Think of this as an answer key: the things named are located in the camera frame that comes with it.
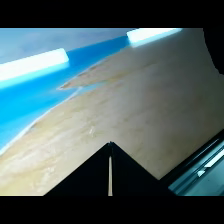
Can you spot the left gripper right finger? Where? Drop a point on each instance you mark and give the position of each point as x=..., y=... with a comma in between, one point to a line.
x=133, y=176

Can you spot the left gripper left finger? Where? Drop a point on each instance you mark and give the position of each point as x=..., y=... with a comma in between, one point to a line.
x=86, y=176

